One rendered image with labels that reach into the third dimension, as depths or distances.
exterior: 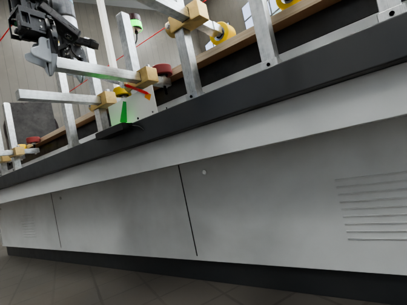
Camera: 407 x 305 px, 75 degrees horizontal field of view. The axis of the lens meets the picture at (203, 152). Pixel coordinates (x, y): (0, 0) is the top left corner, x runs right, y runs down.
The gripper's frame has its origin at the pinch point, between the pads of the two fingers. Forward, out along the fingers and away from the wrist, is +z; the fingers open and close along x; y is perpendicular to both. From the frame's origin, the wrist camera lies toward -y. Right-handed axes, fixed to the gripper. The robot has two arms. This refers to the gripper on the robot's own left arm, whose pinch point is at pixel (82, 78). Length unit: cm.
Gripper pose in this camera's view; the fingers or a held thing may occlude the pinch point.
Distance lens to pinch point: 116.5
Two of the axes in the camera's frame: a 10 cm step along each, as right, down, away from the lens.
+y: -9.4, 2.1, 2.8
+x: -2.9, 0.3, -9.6
